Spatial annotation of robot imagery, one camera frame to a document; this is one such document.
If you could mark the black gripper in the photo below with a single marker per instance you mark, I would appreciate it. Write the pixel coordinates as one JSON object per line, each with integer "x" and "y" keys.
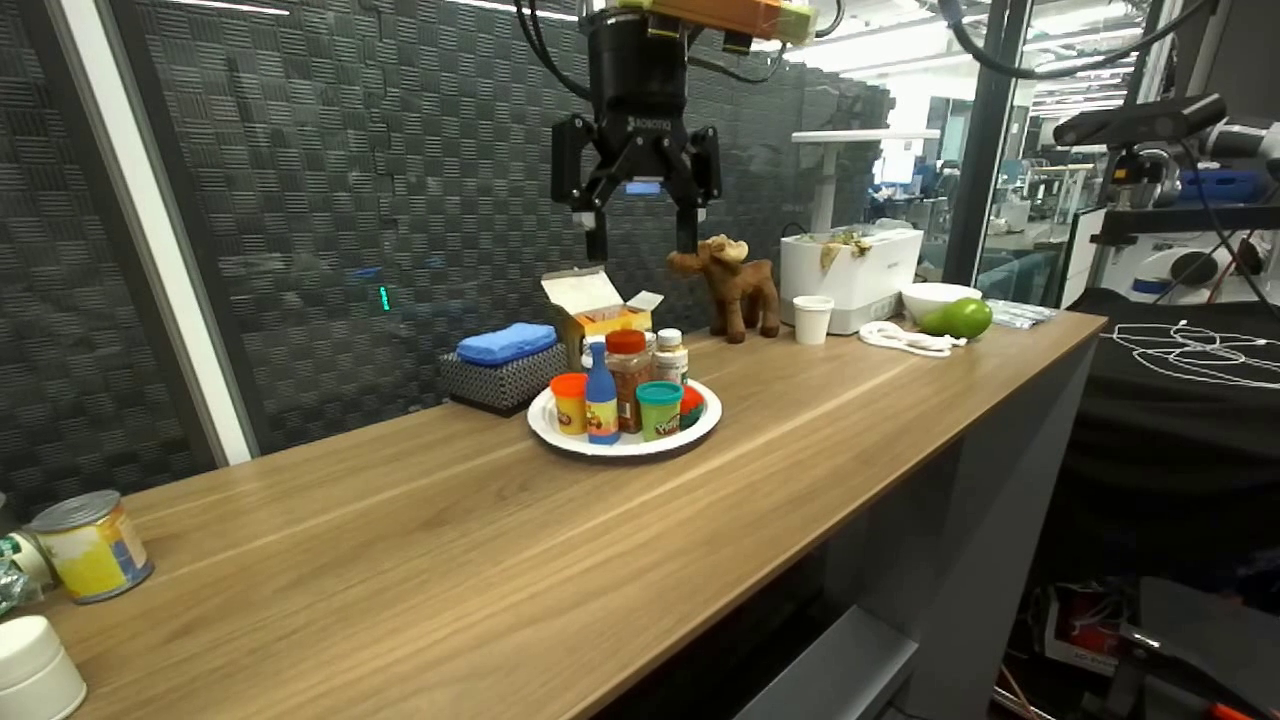
{"x": 640, "y": 83}

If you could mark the pill bottle green label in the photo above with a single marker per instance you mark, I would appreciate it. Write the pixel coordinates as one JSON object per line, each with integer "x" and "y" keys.
{"x": 670, "y": 354}

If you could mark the orange lid spice jar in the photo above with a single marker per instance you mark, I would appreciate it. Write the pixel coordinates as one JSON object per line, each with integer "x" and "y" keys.
{"x": 629, "y": 372}

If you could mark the blue bowling pin bottle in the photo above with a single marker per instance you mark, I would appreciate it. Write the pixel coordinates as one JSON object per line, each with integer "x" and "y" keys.
{"x": 600, "y": 400}

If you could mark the orange ball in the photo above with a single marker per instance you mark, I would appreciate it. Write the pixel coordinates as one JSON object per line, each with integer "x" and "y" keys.
{"x": 691, "y": 405}

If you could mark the teal lid dough tub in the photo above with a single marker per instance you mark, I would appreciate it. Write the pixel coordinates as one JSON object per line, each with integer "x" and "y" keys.
{"x": 656, "y": 411}

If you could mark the orange lid dough tub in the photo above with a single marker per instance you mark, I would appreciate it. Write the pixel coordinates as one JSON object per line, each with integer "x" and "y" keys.
{"x": 568, "y": 400}

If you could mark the white paper plate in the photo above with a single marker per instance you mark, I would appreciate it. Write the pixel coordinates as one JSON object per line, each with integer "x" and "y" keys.
{"x": 625, "y": 447}

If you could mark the green white small object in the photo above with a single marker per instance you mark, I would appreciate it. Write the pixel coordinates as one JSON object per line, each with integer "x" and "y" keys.
{"x": 21, "y": 572}

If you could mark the yellow tea bag box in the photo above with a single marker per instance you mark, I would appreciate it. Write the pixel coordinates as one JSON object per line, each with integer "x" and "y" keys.
{"x": 595, "y": 305}

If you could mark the brown moose plush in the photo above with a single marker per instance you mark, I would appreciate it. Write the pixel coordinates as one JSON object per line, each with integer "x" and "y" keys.
{"x": 741, "y": 280}

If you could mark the blue sponge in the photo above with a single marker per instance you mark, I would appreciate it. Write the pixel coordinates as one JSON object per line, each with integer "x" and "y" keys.
{"x": 507, "y": 346}

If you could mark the white paper cup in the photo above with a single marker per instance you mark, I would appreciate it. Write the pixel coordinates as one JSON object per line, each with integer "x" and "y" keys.
{"x": 813, "y": 318}

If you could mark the brown crumpled paper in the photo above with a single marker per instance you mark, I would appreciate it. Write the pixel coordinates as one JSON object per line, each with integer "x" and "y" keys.
{"x": 843, "y": 242}

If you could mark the dark grey foam block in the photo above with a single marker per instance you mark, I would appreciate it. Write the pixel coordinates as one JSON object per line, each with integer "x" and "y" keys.
{"x": 507, "y": 380}

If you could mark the white plastic appliance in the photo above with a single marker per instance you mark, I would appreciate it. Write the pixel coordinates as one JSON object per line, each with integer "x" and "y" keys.
{"x": 863, "y": 280}

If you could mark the white bowl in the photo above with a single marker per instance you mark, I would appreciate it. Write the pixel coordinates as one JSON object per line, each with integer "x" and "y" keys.
{"x": 932, "y": 295}

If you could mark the dark support column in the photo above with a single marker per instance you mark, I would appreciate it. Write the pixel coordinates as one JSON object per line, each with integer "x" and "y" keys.
{"x": 987, "y": 147}

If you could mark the black side desk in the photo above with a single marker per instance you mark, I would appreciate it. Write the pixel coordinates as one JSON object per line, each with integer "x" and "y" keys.
{"x": 1172, "y": 466}

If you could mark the white round tub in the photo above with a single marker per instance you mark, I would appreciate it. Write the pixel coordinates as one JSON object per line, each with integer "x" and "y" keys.
{"x": 34, "y": 674}

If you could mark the white wall frame strip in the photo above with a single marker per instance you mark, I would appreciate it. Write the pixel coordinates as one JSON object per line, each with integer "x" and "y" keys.
{"x": 146, "y": 226}

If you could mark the black camera on stand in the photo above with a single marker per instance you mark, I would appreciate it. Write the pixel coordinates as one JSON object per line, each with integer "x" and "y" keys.
{"x": 1144, "y": 121}

